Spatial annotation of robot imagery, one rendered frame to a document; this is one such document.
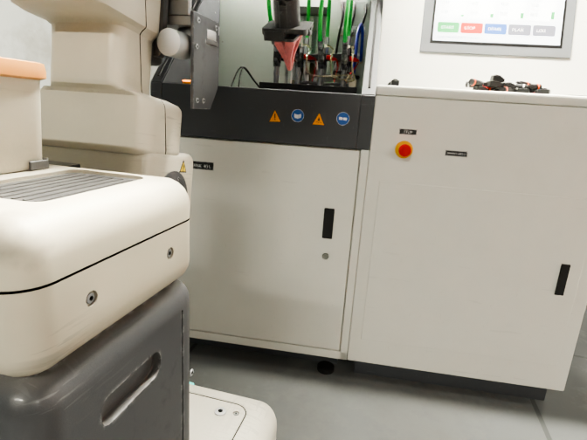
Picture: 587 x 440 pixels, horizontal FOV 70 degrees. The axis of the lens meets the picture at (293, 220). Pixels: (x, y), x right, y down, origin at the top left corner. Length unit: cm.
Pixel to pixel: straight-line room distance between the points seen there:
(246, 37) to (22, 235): 167
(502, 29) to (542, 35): 12
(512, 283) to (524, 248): 12
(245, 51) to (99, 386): 165
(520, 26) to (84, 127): 136
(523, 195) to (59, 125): 119
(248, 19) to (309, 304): 118
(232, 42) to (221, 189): 76
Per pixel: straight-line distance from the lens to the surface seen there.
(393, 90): 131
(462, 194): 135
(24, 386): 39
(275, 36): 101
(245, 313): 152
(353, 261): 138
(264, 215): 137
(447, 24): 162
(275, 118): 133
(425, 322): 148
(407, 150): 127
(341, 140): 130
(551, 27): 170
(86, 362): 41
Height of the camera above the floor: 90
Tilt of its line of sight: 15 degrees down
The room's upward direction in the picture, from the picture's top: 4 degrees clockwise
